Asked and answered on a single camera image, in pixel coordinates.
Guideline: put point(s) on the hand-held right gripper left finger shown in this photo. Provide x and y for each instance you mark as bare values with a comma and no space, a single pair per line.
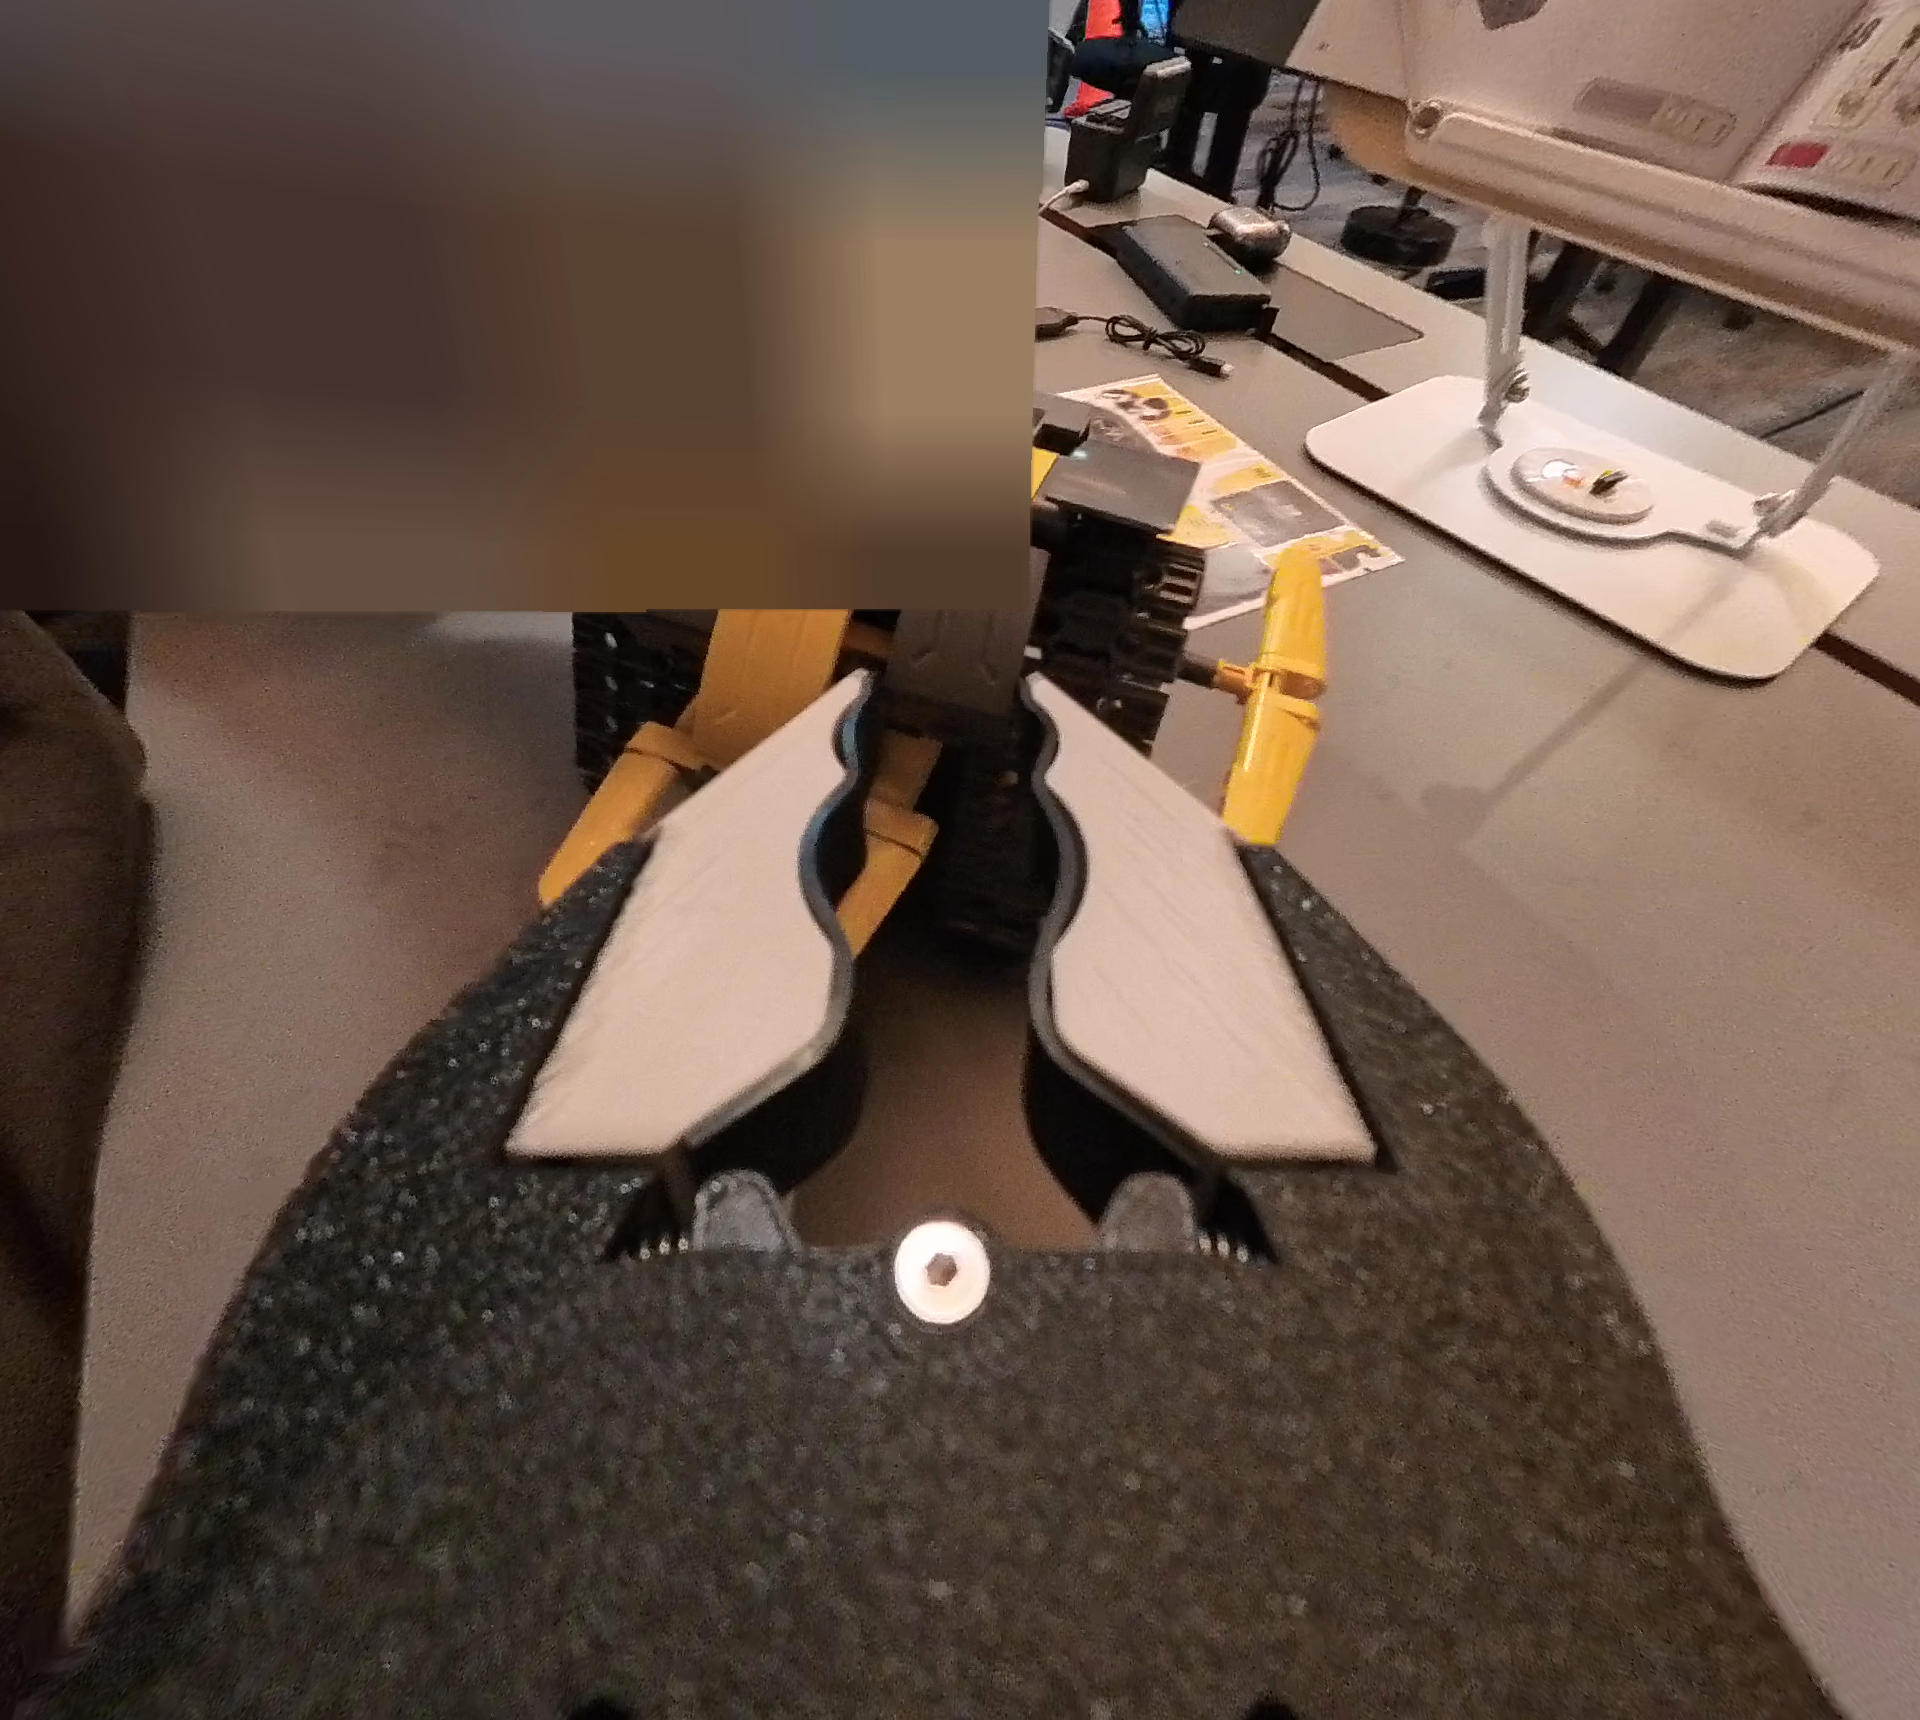
705,984

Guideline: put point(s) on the white instruction booklet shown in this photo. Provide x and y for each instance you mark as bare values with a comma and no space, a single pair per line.
1650,55

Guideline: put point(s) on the yellow grey sticker sheet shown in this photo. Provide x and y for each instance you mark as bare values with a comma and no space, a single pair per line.
1274,521

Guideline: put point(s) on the yellow black toy tracked vehicle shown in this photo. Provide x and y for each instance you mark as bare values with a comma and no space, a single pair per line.
1110,611

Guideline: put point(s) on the small grey curved panel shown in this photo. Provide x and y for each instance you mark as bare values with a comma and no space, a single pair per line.
953,663

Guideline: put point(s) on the black round stand base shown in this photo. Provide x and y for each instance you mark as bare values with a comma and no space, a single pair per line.
1395,232

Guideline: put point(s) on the black power bank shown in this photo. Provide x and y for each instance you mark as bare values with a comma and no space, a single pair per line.
1185,272

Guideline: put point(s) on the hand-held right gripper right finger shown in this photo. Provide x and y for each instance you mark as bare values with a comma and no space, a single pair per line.
1200,984

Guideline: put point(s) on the small silver device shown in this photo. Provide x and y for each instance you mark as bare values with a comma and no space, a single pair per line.
1252,231

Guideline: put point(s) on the white book stand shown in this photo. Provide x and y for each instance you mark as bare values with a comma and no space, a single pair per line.
1650,580

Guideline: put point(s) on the black battery charger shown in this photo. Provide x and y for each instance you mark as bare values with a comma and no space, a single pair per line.
1118,153

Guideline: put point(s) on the person's brown clothing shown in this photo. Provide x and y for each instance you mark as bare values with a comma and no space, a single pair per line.
61,1000

